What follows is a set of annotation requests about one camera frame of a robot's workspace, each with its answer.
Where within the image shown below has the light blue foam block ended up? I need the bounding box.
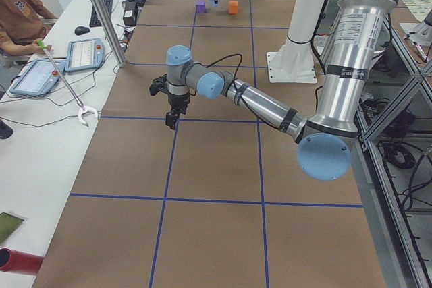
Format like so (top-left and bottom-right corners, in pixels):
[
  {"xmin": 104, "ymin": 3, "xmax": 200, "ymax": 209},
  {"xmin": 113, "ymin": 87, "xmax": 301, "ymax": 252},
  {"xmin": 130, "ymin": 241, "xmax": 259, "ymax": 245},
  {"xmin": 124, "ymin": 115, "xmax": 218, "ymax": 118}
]
[{"xmin": 209, "ymin": 0, "xmax": 219, "ymax": 7}]

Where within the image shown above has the purple foam block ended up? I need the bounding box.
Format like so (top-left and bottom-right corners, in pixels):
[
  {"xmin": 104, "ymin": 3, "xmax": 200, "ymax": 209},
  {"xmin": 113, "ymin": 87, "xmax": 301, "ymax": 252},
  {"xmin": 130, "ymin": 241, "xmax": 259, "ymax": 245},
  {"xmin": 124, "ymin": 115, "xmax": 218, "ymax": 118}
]
[{"xmin": 196, "ymin": 0, "xmax": 206, "ymax": 13}]

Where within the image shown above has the orange foam block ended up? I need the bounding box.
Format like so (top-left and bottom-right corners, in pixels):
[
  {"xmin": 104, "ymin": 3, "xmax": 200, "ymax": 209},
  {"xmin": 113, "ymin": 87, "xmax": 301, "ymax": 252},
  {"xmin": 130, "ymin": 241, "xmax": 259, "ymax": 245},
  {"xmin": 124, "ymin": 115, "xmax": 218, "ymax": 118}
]
[{"xmin": 228, "ymin": 0, "xmax": 239, "ymax": 15}]

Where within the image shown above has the black power adapter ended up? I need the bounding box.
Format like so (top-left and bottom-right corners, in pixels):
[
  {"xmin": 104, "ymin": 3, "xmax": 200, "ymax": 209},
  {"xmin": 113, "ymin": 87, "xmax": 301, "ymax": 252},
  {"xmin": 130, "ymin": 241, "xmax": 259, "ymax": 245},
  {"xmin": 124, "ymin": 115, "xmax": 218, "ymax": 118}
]
[{"xmin": 122, "ymin": 1, "xmax": 138, "ymax": 27}]

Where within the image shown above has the brown paper table cover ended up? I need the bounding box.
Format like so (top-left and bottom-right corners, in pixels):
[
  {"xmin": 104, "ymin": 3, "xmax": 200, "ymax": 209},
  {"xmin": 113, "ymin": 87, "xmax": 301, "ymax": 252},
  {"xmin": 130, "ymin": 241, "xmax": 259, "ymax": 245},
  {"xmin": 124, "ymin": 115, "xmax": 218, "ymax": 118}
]
[{"xmin": 34, "ymin": 0, "xmax": 385, "ymax": 287}]

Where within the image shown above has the black keyboard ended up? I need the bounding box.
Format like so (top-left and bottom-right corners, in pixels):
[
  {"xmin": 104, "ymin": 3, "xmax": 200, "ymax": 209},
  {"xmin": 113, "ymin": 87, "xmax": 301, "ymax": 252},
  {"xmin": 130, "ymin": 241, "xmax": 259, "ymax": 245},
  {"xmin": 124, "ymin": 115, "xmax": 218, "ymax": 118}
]
[{"xmin": 88, "ymin": 0, "xmax": 114, "ymax": 28}]

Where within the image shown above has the blue teach pendant far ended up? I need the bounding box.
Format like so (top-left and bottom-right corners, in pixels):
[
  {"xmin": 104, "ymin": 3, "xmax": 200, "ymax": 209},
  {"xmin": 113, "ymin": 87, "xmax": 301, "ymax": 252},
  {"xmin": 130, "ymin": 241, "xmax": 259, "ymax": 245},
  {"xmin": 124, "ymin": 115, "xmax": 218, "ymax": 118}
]
[{"xmin": 65, "ymin": 38, "xmax": 105, "ymax": 72}]

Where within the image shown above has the blue teach pendant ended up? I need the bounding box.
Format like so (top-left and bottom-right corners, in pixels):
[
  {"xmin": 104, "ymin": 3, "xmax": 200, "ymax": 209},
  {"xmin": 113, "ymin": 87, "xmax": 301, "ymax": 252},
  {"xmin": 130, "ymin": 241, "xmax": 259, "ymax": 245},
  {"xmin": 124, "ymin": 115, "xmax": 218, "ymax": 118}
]
[
  {"xmin": 9, "ymin": 59, "xmax": 65, "ymax": 96},
  {"xmin": 65, "ymin": 38, "xmax": 105, "ymax": 72}
]

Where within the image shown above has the black computer mouse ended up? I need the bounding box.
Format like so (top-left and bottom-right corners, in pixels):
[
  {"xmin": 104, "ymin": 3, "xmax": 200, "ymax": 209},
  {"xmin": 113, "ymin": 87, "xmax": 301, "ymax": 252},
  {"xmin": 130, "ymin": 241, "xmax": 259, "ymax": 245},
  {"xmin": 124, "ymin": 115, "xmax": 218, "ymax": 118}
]
[{"xmin": 74, "ymin": 26, "xmax": 90, "ymax": 36}]

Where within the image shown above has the blue teach pendant near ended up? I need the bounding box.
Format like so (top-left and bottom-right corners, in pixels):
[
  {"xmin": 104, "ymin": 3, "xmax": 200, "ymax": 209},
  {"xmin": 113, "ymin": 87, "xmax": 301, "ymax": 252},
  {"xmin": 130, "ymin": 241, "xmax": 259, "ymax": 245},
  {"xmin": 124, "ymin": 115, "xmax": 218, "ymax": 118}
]
[{"xmin": 9, "ymin": 59, "xmax": 65, "ymax": 96}]

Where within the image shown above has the reacher grabber tool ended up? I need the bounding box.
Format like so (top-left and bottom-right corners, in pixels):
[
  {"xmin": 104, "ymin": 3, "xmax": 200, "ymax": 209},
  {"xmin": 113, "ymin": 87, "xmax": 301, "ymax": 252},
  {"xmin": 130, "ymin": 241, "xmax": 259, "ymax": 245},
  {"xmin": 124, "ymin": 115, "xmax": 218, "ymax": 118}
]
[{"xmin": 36, "ymin": 40, "xmax": 99, "ymax": 127}]

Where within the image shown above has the person in brown shirt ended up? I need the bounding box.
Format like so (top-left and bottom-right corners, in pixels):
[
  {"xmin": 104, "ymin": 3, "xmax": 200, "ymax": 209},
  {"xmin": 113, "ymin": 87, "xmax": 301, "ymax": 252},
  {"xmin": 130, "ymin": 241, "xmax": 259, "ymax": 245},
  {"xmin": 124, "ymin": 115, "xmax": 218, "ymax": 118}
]
[{"xmin": 1, "ymin": 0, "xmax": 56, "ymax": 56}]

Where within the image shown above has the green pouch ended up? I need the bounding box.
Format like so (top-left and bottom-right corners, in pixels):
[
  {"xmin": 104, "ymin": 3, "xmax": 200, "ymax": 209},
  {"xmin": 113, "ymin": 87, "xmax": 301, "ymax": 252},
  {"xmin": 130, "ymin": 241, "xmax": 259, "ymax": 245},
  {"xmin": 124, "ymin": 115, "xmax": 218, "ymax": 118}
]
[{"xmin": 0, "ymin": 212, "xmax": 25, "ymax": 243}]

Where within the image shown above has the red cylinder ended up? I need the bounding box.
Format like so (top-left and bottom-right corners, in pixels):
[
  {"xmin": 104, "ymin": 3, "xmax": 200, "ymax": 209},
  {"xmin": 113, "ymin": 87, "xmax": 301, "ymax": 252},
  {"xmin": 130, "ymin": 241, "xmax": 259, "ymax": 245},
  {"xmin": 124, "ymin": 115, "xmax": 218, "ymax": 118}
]
[{"xmin": 1, "ymin": 248, "xmax": 44, "ymax": 275}]

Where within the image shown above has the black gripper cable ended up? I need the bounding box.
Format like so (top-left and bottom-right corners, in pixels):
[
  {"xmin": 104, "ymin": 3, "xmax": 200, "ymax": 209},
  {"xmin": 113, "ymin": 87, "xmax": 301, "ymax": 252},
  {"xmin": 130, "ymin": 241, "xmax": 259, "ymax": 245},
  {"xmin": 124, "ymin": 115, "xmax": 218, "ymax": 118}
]
[{"xmin": 194, "ymin": 53, "xmax": 267, "ymax": 123}]

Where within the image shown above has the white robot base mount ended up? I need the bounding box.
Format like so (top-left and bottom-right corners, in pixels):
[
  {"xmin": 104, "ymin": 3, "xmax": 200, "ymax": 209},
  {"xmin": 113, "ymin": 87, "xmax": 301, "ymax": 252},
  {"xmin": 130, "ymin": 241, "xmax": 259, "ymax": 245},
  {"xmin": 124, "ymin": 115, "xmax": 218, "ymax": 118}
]
[{"xmin": 267, "ymin": 0, "xmax": 325, "ymax": 84}]

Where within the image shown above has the aluminium frame post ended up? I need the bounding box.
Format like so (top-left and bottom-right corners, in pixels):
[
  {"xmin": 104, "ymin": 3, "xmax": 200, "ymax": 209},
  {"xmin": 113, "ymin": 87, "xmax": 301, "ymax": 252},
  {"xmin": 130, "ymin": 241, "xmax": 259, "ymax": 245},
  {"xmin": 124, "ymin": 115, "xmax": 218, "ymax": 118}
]
[{"xmin": 90, "ymin": 0, "xmax": 126, "ymax": 67}]

